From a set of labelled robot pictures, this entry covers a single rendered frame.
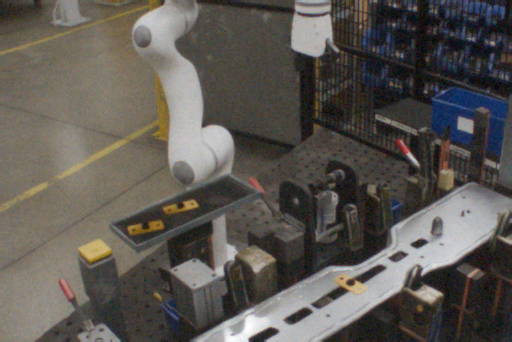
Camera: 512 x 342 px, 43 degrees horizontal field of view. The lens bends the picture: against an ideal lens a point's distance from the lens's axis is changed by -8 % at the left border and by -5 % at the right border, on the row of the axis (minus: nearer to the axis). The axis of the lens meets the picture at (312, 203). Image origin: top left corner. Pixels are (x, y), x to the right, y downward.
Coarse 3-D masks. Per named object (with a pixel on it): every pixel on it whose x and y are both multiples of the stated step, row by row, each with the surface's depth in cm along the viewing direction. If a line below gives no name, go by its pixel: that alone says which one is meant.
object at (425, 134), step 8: (424, 128) 191; (424, 136) 190; (432, 136) 188; (424, 144) 191; (424, 152) 192; (424, 160) 193; (424, 168) 194; (432, 168) 196; (424, 176) 195; (432, 176) 197; (432, 184) 198
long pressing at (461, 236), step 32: (480, 192) 203; (416, 224) 187; (448, 224) 187; (480, 224) 187; (384, 256) 174; (416, 256) 174; (448, 256) 174; (288, 288) 162; (320, 288) 163; (384, 288) 162; (256, 320) 152; (320, 320) 152; (352, 320) 153
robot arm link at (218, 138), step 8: (208, 128) 191; (216, 128) 191; (224, 128) 194; (208, 136) 187; (216, 136) 189; (224, 136) 191; (208, 144) 185; (216, 144) 187; (224, 144) 190; (232, 144) 194; (216, 152) 186; (224, 152) 189; (232, 152) 194; (224, 160) 191; (232, 160) 196; (224, 168) 194; (216, 176) 195
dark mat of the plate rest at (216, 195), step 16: (192, 192) 170; (208, 192) 170; (224, 192) 170; (240, 192) 170; (160, 208) 163; (208, 208) 163; (112, 224) 157; (128, 224) 157; (176, 224) 157; (144, 240) 151
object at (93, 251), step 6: (96, 240) 150; (84, 246) 148; (90, 246) 148; (96, 246) 148; (102, 246) 148; (84, 252) 146; (90, 252) 146; (96, 252) 146; (102, 252) 146; (108, 252) 147; (90, 258) 144; (96, 258) 145
